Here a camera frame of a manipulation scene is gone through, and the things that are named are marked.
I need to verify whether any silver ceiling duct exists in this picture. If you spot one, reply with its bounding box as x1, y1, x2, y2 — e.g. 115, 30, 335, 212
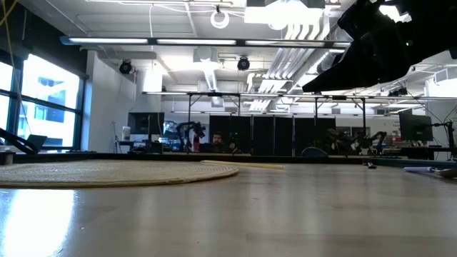
266, 14, 353, 82

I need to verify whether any purple handled metal spoon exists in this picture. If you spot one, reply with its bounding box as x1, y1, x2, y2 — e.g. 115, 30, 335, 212
403, 166, 457, 179

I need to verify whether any pale wooden chopstick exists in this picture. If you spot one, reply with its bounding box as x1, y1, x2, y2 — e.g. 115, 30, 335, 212
199, 159, 286, 171

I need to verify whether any large window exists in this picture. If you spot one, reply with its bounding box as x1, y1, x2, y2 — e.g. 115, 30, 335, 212
0, 53, 85, 149

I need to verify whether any long ceiling light fixture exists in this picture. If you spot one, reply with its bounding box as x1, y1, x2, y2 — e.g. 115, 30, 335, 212
59, 35, 353, 50

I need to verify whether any round woven straw placemat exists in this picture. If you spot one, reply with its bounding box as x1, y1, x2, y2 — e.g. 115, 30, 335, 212
0, 159, 239, 189

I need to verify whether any white coiled ceiling cable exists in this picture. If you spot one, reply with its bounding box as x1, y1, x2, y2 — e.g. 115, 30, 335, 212
209, 5, 231, 30

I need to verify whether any person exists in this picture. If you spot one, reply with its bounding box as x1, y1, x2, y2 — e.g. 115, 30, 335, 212
205, 131, 229, 153

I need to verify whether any dark office chair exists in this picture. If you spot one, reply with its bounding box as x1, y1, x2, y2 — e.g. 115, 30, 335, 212
301, 146, 328, 158

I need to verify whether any black partition panel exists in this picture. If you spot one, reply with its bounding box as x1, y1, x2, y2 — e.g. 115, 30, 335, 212
274, 116, 294, 157
209, 115, 253, 155
252, 116, 275, 157
294, 116, 336, 155

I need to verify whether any black computer monitor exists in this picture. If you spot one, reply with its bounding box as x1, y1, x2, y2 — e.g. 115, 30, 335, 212
127, 112, 165, 136
398, 110, 434, 142

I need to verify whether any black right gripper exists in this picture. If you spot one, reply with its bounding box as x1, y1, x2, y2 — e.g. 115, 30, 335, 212
301, 0, 457, 93

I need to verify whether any black aluminium table frame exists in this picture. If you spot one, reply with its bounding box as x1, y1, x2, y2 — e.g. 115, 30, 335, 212
0, 127, 457, 170

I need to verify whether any hanging light strip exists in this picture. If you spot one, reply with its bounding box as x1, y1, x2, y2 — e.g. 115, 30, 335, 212
141, 91, 457, 101

